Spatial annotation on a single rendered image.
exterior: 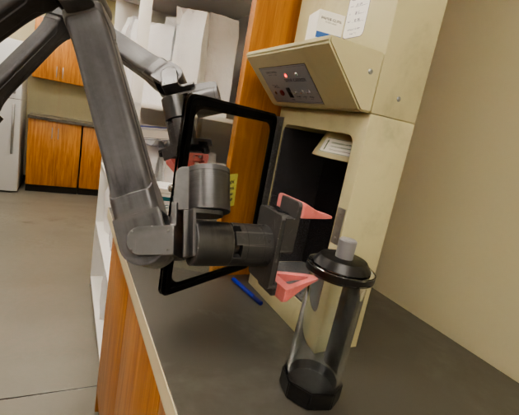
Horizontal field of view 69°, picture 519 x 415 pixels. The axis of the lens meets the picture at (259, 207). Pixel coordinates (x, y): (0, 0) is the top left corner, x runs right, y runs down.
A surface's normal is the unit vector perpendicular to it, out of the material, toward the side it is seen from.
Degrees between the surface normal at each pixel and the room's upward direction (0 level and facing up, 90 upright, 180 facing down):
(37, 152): 90
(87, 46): 67
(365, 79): 90
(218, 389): 0
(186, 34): 83
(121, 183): 58
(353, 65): 90
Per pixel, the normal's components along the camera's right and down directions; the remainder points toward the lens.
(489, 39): -0.88, -0.07
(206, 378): 0.18, -0.96
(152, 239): 0.02, -0.22
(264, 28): 0.44, 0.27
